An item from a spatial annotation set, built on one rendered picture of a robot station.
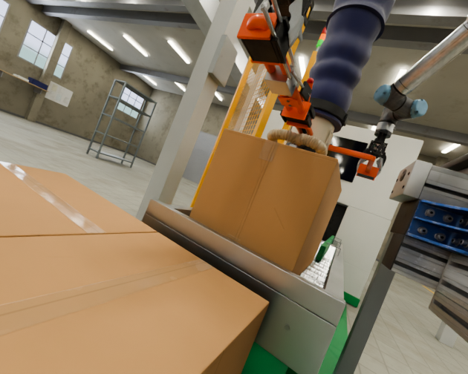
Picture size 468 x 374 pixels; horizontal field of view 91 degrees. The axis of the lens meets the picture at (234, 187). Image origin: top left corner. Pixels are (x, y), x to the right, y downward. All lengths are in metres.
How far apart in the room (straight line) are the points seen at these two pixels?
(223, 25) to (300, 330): 1.97
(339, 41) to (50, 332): 1.16
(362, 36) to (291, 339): 1.10
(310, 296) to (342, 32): 0.99
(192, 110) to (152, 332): 1.62
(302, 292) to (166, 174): 1.39
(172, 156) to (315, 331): 1.47
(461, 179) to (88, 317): 0.75
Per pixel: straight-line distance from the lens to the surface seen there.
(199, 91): 1.89
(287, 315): 0.69
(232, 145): 0.81
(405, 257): 0.68
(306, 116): 0.80
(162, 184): 1.82
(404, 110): 1.28
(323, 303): 0.67
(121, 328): 0.39
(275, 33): 0.52
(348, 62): 1.12
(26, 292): 0.43
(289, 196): 0.70
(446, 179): 0.71
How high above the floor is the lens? 0.78
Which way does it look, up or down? 1 degrees down
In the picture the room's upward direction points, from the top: 22 degrees clockwise
